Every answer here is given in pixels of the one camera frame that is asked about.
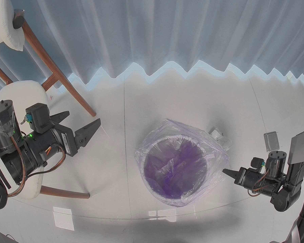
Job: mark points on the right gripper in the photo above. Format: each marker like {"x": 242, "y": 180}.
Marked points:
{"x": 248, "y": 180}

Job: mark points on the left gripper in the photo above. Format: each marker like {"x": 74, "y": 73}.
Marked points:
{"x": 38, "y": 143}

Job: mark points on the purple plastic bag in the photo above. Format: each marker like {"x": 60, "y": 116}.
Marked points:
{"x": 172, "y": 171}

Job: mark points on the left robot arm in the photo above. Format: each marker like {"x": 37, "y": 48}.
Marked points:
{"x": 2, "y": 125}

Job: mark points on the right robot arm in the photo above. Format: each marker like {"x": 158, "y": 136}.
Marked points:
{"x": 288, "y": 186}

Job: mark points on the white trash bin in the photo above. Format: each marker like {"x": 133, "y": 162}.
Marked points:
{"x": 157, "y": 139}

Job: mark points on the crumpled white plastic wrapper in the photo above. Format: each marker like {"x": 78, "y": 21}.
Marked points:
{"x": 226, "y": 143}

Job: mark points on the wooden chair with white cushions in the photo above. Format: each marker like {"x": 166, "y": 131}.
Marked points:
{"x": 2, "y": 16}

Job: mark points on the pale blue curtain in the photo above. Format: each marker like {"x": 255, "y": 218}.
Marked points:
{"x": 167, "y": 21}

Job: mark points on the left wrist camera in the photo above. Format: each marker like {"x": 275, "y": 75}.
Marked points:
{"x": 39, "y": 116}

